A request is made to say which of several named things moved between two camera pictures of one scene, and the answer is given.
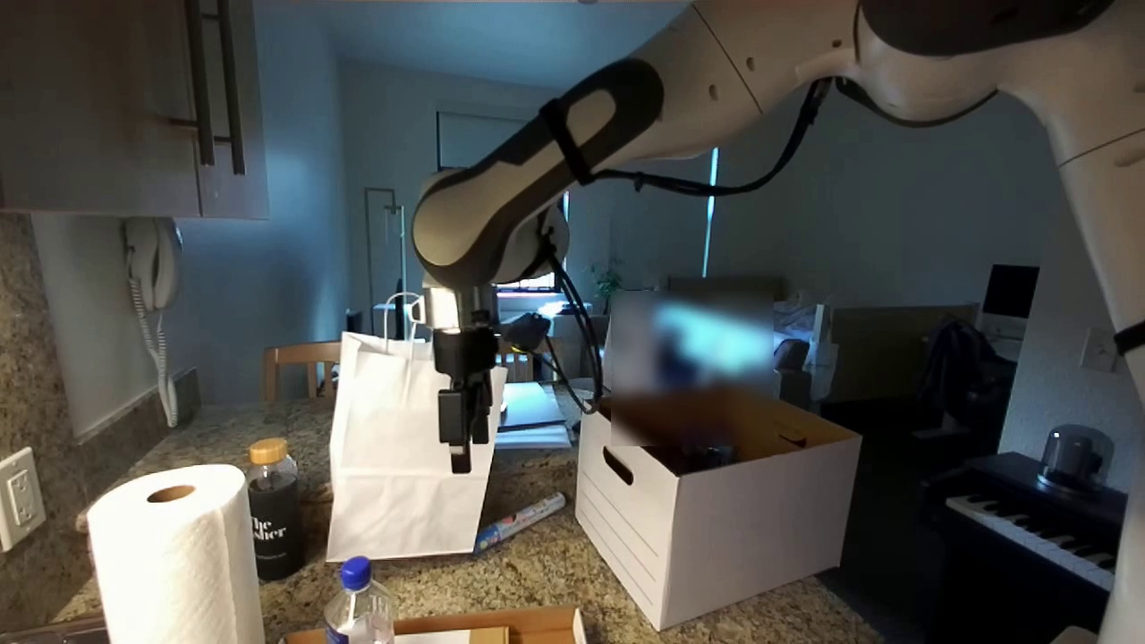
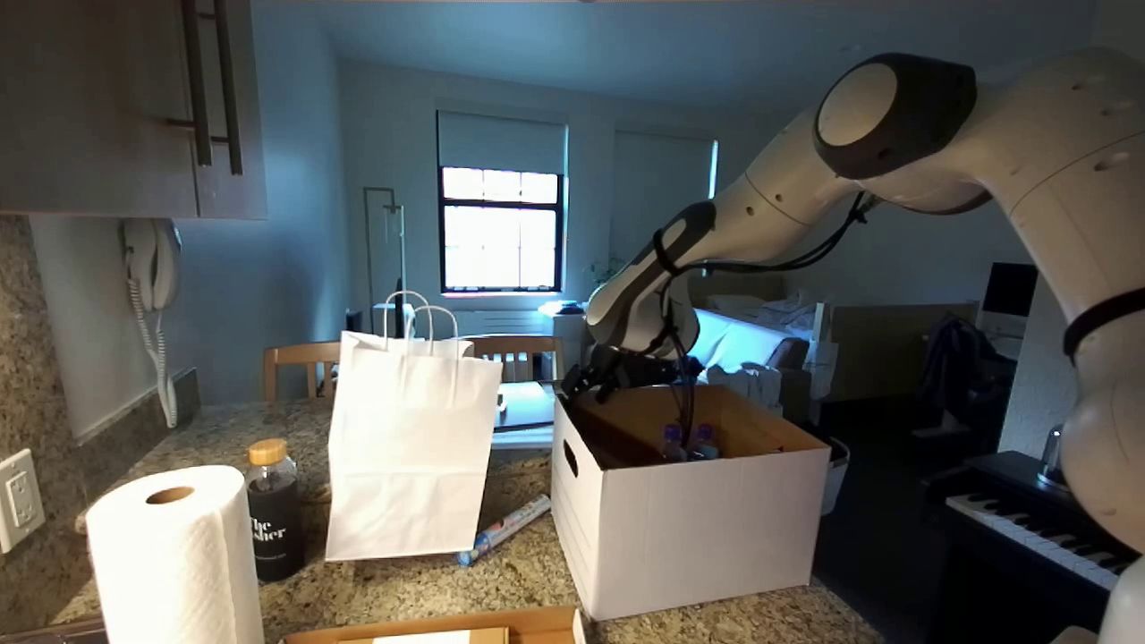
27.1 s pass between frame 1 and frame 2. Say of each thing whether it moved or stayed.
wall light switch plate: stayed
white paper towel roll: stayed
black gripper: moved
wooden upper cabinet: stayed
